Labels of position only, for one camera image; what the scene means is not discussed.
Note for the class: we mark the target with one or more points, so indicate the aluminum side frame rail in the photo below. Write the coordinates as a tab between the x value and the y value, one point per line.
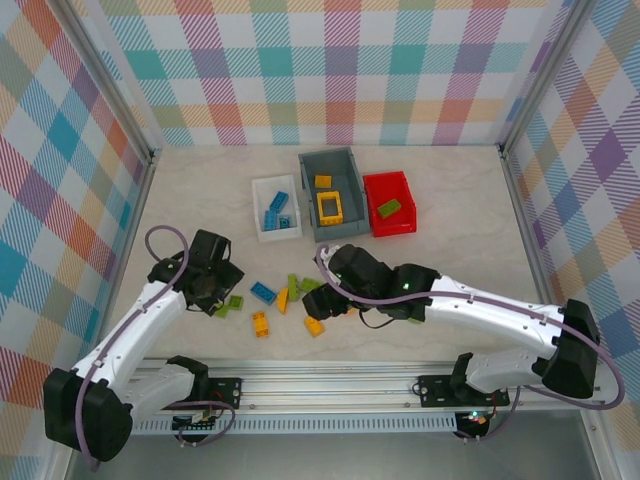
142	200
530	235

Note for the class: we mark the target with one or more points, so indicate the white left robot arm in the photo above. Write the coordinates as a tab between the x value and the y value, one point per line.
140	325

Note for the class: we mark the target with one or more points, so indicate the yellow lego brick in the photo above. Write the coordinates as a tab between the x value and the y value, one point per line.
323	180

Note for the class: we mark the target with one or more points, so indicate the aluminum upright frame post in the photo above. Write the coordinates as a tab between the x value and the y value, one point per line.
544	75
112	82

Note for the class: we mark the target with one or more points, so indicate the white plastic bin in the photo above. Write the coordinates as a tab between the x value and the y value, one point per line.
260	200

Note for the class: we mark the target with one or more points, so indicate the gray metal base panel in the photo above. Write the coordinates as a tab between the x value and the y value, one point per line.
350	457

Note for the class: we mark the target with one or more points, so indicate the orange lego brick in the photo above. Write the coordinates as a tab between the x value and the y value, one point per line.
315	327
259	324

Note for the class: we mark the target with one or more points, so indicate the yellow lego window frame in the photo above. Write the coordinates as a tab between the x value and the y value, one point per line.
320	208

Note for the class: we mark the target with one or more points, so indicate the red plastic bin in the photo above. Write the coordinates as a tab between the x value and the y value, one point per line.
395	229

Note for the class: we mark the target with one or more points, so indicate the small LED circuit board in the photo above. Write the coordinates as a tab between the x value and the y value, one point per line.
477	419

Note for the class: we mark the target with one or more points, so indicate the orange lego wedge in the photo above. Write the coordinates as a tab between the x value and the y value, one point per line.
283	301

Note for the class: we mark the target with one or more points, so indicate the blue lego brick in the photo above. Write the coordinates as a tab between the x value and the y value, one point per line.
278	200
270	220
286	221
263	292

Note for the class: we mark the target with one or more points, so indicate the gray plastic bin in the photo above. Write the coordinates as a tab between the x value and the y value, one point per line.
340	170

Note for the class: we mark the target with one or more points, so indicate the aluminum base rail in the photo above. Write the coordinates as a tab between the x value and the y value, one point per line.
325	385

